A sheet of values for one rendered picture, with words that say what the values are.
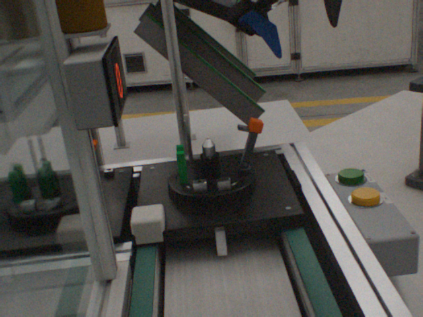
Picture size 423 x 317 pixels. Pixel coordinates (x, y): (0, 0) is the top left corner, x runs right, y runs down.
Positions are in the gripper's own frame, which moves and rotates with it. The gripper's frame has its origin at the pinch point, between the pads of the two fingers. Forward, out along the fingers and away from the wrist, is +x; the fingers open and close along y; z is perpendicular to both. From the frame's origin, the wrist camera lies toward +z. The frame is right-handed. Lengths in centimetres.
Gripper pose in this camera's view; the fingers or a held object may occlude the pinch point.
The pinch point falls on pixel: (299, 20)
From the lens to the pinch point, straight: 75.4
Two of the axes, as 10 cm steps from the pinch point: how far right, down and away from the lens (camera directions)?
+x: 1.7, 9.1, -3.7
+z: -6.3, -1.9, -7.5
